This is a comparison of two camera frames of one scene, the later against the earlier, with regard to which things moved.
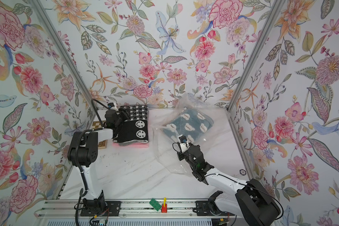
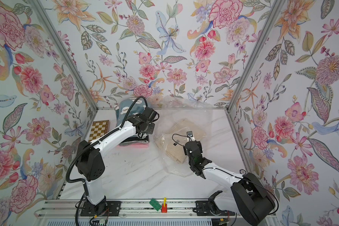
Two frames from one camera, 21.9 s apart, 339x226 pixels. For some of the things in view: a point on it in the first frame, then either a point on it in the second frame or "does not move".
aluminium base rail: (133, 208) does not move
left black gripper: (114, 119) -> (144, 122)
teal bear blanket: (190, 122) -> (122, 107)
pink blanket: (137, 144) does not move
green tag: (154, 203) does not move
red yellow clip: (164, 205) does not move
